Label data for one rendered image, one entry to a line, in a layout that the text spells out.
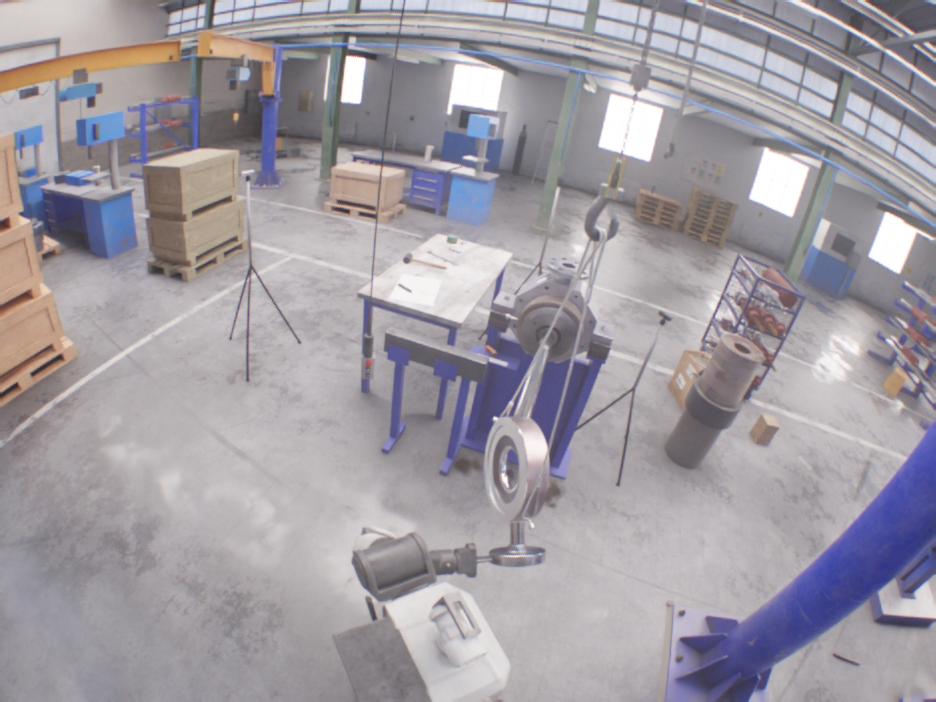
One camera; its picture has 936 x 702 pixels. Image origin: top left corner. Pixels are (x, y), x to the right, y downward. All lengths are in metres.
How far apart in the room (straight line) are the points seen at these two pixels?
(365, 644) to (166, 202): 5.10
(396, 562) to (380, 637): 0.17
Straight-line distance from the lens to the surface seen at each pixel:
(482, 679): 0.89
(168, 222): 5.49
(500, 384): 2.96
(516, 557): 1.50
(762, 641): 2.39
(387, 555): 0.94
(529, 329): 2.39
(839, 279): 14.47
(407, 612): 0.90
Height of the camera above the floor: 2.23
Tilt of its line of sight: 33 degrees down
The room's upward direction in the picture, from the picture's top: 11 degrees clockwise
